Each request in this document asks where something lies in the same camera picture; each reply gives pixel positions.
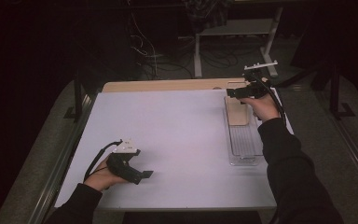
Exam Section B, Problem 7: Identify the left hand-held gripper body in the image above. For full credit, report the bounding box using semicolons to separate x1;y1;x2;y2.
105;138;144;186

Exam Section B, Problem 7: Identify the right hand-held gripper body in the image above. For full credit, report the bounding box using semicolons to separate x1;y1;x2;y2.
241;60;279;100

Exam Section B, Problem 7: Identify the clear plastic tray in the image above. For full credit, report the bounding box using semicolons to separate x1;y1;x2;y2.
223;92;266;167

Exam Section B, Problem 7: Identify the person's right hand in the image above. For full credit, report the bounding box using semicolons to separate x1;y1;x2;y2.
239;92;281;123

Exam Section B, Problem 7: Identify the person's left hand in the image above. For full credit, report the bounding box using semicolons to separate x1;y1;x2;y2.
83;157;129;192

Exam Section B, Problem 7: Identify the white table cover board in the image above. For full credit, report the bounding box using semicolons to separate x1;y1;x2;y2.
54;87;295;210

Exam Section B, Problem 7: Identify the dark plaid cloth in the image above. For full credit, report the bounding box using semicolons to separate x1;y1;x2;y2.
183;0;234;34

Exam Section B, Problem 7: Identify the black metal stand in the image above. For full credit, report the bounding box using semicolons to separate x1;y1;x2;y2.
329;62;355;120
63;69;85;120

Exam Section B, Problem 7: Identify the right hand-held gripper cable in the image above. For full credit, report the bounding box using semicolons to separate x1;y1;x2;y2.
255;74;288;127

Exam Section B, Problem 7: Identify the white metal desk frame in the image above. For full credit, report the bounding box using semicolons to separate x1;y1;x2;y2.
178;7;283;78

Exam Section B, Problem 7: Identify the metal floor rail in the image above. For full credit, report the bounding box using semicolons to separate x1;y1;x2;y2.
27;92;97;224
332;118;358;200

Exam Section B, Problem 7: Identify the bundle of floor cables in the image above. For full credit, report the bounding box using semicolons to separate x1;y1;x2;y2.
127;6;262;80

